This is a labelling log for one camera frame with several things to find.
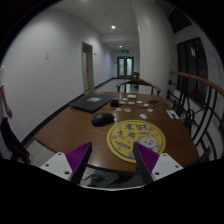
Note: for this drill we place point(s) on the dark closed laptop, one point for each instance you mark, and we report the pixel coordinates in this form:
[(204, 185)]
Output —
[(92, 102)]

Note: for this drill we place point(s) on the person at left edge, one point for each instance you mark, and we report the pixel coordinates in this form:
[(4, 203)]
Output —
[(5, 110)]

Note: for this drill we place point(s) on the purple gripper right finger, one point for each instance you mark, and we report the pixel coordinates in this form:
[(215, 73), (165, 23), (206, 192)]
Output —
[(153, 166)]

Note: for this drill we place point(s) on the white card on table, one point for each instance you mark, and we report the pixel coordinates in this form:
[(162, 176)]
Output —
[(172, 114)]

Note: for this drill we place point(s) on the round yellow mouse pad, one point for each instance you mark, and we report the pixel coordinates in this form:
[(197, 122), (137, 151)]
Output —
[(122, 136)]

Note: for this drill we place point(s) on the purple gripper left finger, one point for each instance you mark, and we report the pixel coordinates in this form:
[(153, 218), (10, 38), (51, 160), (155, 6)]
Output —
[(70, 166)]

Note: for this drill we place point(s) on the green exit sign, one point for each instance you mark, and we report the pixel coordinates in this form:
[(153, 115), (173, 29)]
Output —
[(125, 51)]

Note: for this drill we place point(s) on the black computer mouse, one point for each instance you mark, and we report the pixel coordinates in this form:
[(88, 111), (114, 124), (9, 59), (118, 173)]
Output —
[(102, 119)]

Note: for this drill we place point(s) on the white doorway on left wall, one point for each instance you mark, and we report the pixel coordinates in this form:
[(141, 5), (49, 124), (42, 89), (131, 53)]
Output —
[(87, 66)]

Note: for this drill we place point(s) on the glass double door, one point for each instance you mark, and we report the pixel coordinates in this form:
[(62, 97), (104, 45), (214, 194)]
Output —
[(125, 67)]

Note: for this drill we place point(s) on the wooden chair behind table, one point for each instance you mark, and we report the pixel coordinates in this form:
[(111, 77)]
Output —
[(138, 82)]

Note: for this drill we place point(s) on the small black box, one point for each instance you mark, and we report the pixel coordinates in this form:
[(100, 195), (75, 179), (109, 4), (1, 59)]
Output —
[(114, 103)]

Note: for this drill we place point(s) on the curved wooden stair railing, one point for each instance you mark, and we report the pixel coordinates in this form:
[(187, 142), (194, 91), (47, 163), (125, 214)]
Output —
[(199, 103)]

